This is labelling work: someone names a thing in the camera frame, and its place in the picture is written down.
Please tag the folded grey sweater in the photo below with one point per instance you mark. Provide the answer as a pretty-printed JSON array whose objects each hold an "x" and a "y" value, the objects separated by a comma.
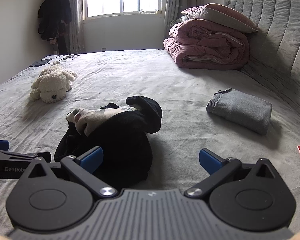
[{"x": 242, "y": 111}]

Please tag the grey pillow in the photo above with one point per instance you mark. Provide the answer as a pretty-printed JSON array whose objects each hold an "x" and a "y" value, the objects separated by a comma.
[{"x": 181, "y": 19}]

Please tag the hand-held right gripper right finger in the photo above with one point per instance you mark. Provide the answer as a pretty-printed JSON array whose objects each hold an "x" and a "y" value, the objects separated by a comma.
[{"x": 210, "y": 161}]

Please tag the dark hanging clothes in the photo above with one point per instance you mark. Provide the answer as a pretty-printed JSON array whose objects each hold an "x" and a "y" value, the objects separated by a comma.
[{"x": 55, "y": 15}]

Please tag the grey padded headboard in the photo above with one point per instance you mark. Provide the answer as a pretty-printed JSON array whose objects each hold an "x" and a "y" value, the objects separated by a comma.
[{"x": 280, "y": 30}]

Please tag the black tablet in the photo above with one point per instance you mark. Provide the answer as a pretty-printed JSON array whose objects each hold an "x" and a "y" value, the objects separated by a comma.
[{"x": 40, "y": 62}]

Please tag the white plush dog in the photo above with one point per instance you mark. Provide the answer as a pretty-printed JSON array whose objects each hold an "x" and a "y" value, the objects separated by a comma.
[{"x": 52, "y": 82}]

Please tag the grey star-print curtain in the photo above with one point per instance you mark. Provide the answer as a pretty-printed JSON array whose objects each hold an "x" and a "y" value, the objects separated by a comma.
[
  {"x": 176, "y": 2},
  {"x": 75, "y": 17}
]

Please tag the grey bed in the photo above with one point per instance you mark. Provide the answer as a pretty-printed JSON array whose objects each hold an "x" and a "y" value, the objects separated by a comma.
[{"x": 140, "y": 80}]

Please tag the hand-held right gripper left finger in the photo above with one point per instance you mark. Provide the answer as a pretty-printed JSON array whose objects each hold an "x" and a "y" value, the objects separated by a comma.
[{"x": 91, "y": 158}]

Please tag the pink pillow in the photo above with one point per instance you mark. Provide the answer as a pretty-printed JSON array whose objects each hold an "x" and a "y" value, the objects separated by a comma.
[{"x": 222, "y": 15}]

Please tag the pink folded quilt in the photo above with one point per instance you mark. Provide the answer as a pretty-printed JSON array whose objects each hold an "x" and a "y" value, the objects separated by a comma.
[{"x": 205, "y": 47}]

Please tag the black and cream sweatshirt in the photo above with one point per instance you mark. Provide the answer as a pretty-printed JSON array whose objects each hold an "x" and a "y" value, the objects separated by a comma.
[{"x": 125, "y": 140}]

